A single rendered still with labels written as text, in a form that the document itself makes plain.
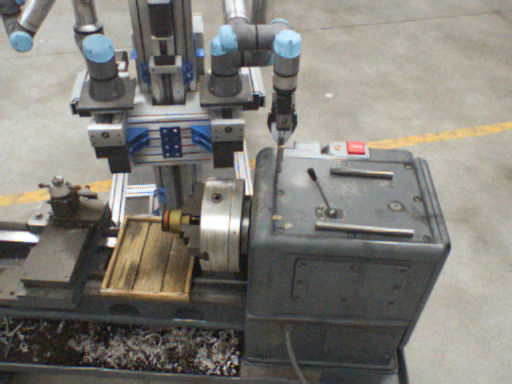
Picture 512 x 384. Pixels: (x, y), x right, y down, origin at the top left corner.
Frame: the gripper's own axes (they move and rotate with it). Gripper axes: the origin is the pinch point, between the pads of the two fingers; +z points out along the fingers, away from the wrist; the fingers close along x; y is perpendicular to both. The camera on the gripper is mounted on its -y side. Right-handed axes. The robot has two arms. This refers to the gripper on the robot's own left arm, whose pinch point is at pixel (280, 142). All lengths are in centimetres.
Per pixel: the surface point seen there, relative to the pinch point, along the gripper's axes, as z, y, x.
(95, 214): 33, -5, 64
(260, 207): 10.7, -19.1, 5.2
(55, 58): 134, 274, 199
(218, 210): 13.1, -19.1, 18.2
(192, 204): 20.6, -9.8, 28.0
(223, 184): 11.7, -8.7, 17.6
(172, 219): 23.6, -14.3, 34.2
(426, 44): 135, 337, -146
